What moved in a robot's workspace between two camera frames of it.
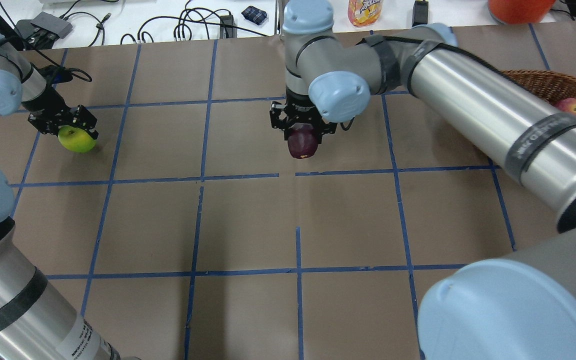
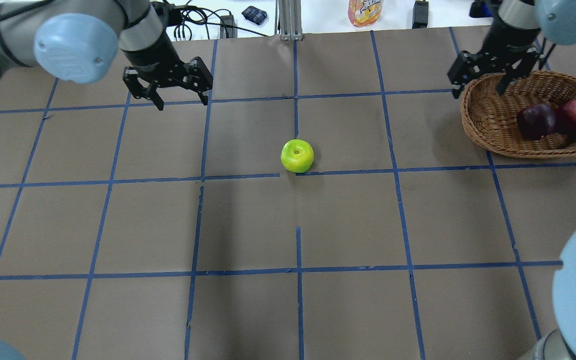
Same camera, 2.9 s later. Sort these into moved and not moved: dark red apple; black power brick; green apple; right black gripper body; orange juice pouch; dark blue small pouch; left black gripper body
Moved: left black gripper body; dark red apple; green apple; right black gripper body
Not moved: orange juice pouch; black power brick; dark blue small pouch
